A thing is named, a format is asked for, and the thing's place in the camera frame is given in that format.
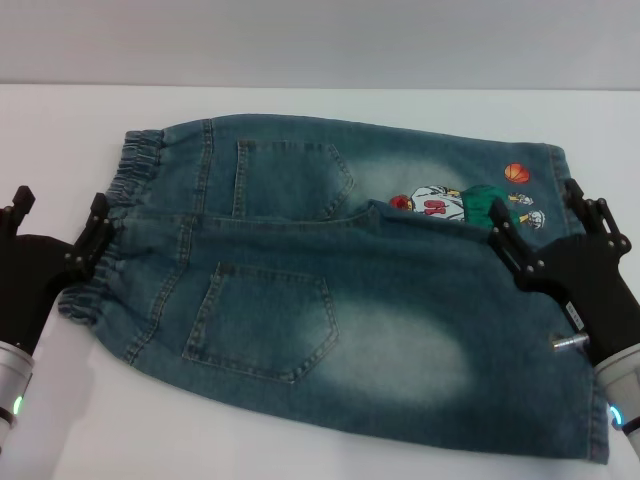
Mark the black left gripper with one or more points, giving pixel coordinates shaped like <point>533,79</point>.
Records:
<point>30,280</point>

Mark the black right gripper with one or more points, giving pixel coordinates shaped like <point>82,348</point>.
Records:
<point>595,295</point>

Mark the blue denim shorts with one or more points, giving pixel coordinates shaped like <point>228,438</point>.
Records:
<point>350,300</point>

